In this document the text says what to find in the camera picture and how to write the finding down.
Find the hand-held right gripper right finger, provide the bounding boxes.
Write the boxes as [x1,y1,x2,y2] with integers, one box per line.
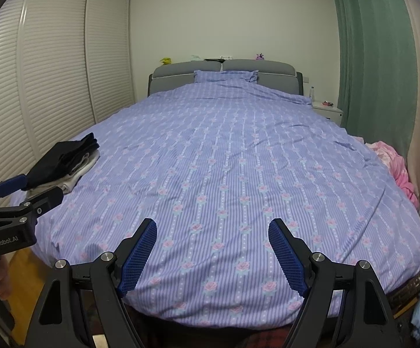
[268,218,401,348]

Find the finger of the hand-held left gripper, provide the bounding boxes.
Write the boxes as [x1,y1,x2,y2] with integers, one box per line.
[0,175,29,209]
[16,186,65,225]

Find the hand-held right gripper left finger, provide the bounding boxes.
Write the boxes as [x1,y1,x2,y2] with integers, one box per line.
[25,218,158,348]

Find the black pants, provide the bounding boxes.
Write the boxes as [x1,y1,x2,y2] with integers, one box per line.
[27,132,100,191]

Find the person's left hand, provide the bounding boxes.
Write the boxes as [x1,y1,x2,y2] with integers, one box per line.
[0,255,15,297]

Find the cream folded garment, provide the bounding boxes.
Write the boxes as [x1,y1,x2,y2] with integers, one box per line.
[27,152,101,194]

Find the dark plaid rug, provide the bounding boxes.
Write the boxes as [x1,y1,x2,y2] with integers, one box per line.
[241,328,305,348]

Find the purple floral duvet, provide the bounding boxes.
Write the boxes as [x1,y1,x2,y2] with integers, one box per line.
[9,70,420,330]

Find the brown wicker basket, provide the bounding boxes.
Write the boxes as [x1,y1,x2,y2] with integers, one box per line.
[387,261,420,320]

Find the pink crumpled cloth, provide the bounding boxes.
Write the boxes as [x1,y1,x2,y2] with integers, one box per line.
[364,139,420,211]

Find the white nightstand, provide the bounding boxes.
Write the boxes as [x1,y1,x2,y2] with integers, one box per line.
[311,101,344,120]

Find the purple floral pillow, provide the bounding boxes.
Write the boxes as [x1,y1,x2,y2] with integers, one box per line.
[193,69,259,84]

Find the grey padded headboard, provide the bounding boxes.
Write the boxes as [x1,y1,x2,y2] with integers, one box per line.
[148,60,303,98]

